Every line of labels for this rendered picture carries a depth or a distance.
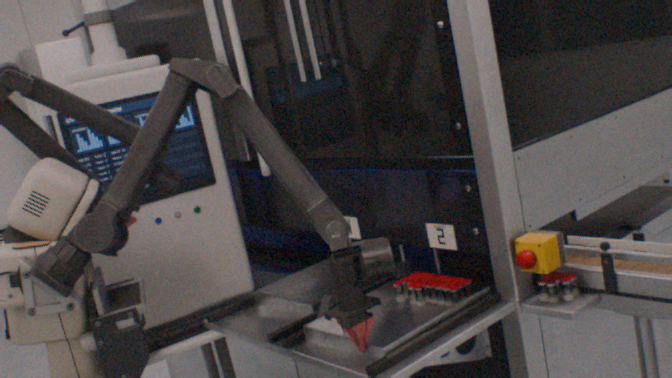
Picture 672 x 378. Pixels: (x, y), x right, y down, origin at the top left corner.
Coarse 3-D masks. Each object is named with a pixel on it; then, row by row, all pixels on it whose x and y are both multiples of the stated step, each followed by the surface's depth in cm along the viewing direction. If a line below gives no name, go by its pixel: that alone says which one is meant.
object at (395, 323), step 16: (384, 288) 177; (384, 304) 173; (400, 304) 171; (416, 304) 169; (432, 304) 167; (464, 304) 157; (320, 320) 164; (384, 320) 164; (400, 320) 162; (416, 320) 160; (432, 320) 150; (320, 336) 157; (336, 336) 152; (384, 336) 155; (400, 336) 153; (416, 336) 147; (352, 352) 149; (368, 352) 145; (384, 352) 142
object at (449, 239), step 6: (432, 228) 172; (438, 228) 170; (444, 228) 169; (450, 228) 167; (432, 234) 172; (438, 234) 171; (444, 234) 169; (450, 234) 168; (432, 240) 173; (444, 240) 170; (450, 240) 168; (432, 246) 174; (438, 246) 172; (444, 246) 170; (450, 246) 169
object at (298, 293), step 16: (304, 272) 203; (320, 272) 207; (400, 272) 191; (272, 288) 197; (288, 288) 200; (304, 288) 197; (320, 288) 195; (272, 304) 187; (288, 304) 181; (304, 304) 175; (320, 304) 175
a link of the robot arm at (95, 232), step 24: (168, 72) 144; (192, 72) 143; (168, 96) 144; (192, 96) 147; (216, 96) 149; (168, 120) 143; (144, 144) 143; (120, 168) 142; (144, 168) 142; (120, 192) 141; (96, 216) 139; (120, 216) 147; (96, 240) 138
